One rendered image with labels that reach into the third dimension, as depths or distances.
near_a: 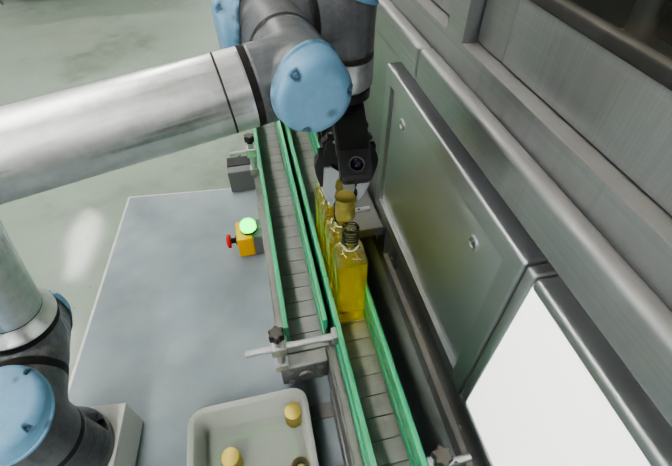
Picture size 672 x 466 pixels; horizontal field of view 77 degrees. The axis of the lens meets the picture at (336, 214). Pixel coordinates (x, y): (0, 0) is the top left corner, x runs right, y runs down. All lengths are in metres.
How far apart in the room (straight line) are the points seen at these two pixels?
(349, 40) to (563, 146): 0.27
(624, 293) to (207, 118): 0.36
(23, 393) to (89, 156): 0.44
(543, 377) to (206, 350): 0.76
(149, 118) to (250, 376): 0.73
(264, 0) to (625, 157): 0.37
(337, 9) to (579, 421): 0.49
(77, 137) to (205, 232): 0.92
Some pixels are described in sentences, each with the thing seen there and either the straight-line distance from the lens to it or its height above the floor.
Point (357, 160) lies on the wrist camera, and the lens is 0.56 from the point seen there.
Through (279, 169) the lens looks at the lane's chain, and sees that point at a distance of 1.25.
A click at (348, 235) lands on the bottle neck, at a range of 0.71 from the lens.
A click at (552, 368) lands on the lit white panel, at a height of 1.26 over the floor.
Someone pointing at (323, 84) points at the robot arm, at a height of 1.49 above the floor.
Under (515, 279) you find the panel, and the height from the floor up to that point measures 1.29.
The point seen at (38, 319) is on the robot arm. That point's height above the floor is 1.10.
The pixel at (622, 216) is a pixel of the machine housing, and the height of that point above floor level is 1.42.
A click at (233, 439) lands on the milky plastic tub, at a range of 0.95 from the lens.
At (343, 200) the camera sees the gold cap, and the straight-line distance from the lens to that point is 0.69.
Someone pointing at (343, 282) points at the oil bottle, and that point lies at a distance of 0.78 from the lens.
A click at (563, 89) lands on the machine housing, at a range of 0.48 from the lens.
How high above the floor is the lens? 1.66
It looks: 45 degrees down
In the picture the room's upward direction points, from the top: straight up
